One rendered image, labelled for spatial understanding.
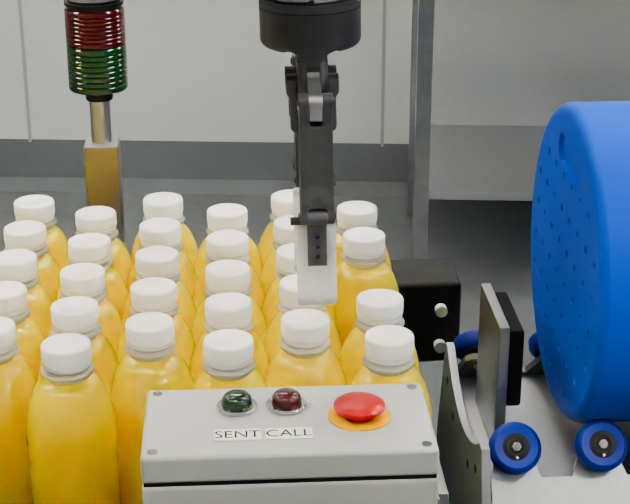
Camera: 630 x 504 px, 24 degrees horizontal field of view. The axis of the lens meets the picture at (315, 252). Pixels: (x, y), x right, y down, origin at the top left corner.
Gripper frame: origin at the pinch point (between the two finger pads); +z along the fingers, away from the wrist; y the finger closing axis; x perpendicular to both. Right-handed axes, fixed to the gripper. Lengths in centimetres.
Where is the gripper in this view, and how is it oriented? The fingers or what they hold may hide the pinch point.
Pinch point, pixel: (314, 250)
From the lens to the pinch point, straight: 114.0
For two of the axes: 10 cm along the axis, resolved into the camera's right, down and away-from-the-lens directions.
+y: -0.5, -3.6, 9.3
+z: 0.2, 9.3, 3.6
